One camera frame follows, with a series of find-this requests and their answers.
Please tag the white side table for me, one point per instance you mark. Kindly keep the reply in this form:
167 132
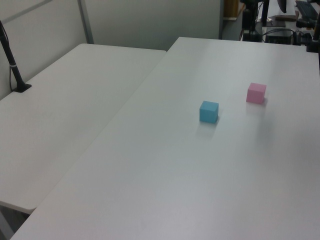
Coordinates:
62 112

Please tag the blue cube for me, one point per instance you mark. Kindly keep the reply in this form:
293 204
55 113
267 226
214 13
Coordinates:
208 112

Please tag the black computer box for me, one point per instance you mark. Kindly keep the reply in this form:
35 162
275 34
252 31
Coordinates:
278 37

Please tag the grey metal partition post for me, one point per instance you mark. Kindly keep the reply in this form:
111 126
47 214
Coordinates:
86 22
221 20

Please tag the black camera stand pole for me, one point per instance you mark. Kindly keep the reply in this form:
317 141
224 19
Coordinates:
12 67

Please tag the brown flat object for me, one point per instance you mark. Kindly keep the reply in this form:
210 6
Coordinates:
286 17

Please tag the pink cube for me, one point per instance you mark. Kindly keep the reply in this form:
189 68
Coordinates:
255 93

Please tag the black keyboard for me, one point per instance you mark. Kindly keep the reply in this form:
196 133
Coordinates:
307 8

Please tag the light wooden board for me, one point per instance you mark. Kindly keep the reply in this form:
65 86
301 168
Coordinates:
231 8

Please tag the black equipment stand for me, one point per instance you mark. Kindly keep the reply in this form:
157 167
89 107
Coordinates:
250 22

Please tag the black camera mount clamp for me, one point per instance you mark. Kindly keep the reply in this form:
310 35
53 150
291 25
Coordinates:
313 43

